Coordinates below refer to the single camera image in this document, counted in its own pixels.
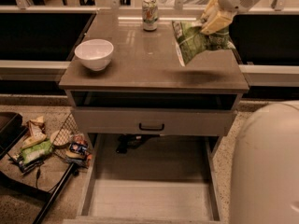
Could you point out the yellow-beige gripper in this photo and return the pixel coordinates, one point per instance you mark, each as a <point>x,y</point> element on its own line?
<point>215,18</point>

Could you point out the green jalapeno chip bag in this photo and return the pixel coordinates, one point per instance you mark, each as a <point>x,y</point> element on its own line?
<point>190,41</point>

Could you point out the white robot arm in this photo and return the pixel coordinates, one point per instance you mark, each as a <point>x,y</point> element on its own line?
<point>265,168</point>

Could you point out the grey drawer cabinet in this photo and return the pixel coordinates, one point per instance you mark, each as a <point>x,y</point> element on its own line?
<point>145,72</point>

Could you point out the closed grey upper drawer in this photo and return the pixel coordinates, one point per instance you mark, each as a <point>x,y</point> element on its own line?
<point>154,121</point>

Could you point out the open grey middle drawer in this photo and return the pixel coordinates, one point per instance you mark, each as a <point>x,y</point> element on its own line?
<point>168,180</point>

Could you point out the brown and white snack bag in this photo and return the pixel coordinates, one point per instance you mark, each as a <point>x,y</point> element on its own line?
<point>36,132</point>

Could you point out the green snack bag on floor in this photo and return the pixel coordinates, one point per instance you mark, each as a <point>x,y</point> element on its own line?
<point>37,151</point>

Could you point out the white ceramic bowl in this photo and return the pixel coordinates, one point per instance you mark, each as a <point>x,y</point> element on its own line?
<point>95,54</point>

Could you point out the black object under cabinet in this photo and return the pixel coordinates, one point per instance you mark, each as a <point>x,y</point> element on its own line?
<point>132,141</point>

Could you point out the blue snack pack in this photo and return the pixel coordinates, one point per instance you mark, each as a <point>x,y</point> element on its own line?
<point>78,148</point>

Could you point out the black tray on left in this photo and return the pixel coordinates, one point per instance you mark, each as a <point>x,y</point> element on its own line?
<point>11,131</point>

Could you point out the black metal stand leg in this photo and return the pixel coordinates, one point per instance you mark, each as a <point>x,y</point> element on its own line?
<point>56,191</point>

